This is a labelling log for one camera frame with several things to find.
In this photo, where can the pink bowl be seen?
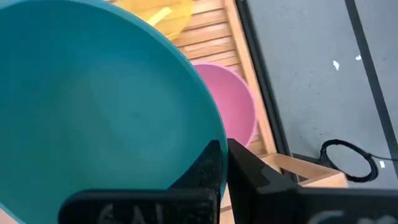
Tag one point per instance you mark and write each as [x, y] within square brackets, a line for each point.
[230, 99]

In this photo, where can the teal bowl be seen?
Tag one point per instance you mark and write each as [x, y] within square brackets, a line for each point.
[93, 93]

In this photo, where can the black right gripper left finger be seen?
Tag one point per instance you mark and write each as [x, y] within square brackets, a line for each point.
[199, 174]

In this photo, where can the black aluminium table frame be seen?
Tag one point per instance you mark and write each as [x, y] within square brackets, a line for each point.
[263, 77]

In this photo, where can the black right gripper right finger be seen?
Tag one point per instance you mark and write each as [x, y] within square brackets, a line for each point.
[255, 193]

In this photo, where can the wooden slatted shelf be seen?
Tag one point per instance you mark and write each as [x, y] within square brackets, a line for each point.
[211, 34]

